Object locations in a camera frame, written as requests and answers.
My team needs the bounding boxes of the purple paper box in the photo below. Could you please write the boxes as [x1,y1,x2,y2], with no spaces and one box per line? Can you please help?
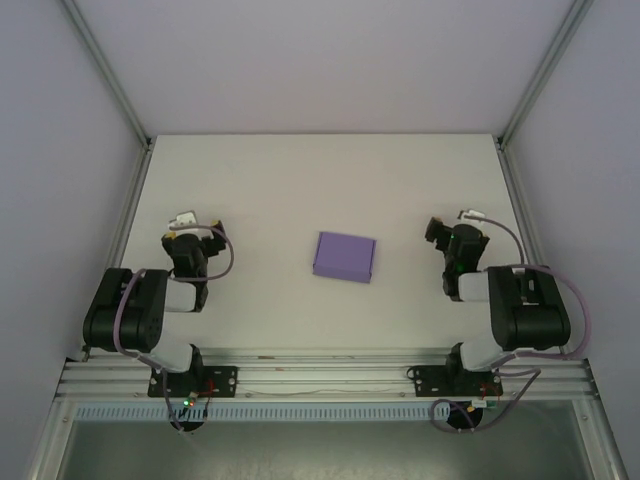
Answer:
[311,230,378,286]

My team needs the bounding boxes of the grey metal sheet panel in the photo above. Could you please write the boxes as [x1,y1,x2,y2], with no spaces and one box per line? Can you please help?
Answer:
[29,399,626,480]

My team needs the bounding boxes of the aluminium table side rail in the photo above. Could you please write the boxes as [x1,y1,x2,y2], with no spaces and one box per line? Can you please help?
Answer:
[79,139,154,361]
[497,139,571,359]

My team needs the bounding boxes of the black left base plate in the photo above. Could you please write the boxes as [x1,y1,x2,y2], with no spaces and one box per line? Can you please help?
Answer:
[147,365,239,399]

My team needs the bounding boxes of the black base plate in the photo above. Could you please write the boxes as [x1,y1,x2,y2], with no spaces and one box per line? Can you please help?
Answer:
[147,365,239,399]
[408,364,502,399]

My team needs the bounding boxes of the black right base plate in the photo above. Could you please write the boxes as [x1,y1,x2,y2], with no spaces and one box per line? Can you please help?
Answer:
[408,364,502,399]

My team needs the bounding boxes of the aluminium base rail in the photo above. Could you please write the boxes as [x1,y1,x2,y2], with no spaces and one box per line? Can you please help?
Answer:
[54,352,599,401]

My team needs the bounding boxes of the aluminium frame post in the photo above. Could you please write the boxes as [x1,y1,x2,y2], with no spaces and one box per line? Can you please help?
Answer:
[62,0,154,147]
[497,0,594,147]

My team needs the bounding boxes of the slotted grey cable duct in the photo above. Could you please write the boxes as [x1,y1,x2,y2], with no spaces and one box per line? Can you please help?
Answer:
[74,403,501,422]

